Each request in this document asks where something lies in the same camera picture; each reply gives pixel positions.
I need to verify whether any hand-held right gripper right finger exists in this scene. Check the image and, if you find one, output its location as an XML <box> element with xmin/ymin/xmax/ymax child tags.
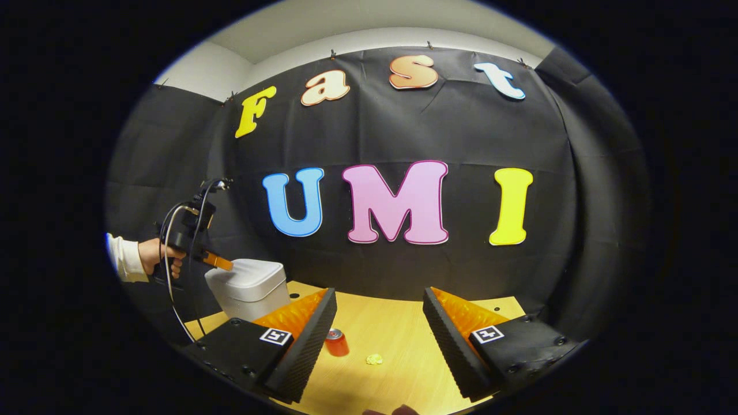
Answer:
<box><xmin>422</xmin><ymin>286</ymin><xmax>580</xmax><ymax>403</ymax></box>

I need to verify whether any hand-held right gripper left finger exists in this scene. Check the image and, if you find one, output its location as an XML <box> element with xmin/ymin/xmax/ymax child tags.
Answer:
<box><xmin>182</xmin><ymin>288</ymin><xmax>338</xmax><ymax>405</ymax></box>

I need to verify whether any red pop can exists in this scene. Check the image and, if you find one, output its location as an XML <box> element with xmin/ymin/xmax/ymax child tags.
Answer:
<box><xmin>324</xmin><ymin>329</ymin><xmax>350</xmax><ymax>357</ymax></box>

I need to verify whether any white desktop garbage bin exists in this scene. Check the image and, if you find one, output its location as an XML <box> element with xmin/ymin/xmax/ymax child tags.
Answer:
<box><xmin>205</xmin><ymin>258</ymin><xmax>291</xmax><ymax>322</ymax></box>

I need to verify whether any wooden desktop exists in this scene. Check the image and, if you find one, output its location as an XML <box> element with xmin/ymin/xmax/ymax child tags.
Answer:
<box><xmin>184</xmin><ymin>281</ymin><xmax>526</xmax><ymax>415</ymax></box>

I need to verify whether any black backdrop cloth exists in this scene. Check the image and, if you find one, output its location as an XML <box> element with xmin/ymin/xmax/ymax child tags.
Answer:
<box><xmin>105</xmin><ymin>46</ymin><xmax>652</xmax><ymax>358</ymax></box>

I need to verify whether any black cable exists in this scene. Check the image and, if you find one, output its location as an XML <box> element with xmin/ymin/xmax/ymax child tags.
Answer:
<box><xmin>158</xmin><ymin>199</ymin><xmax>207</xmax><ymax>338</ymax></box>

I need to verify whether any grey cable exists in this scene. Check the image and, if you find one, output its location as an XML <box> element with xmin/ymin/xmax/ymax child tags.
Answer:
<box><xmin>163</xmin><ymin>203</ymin><xmax>197</xmax><ymax>344</ymax></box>

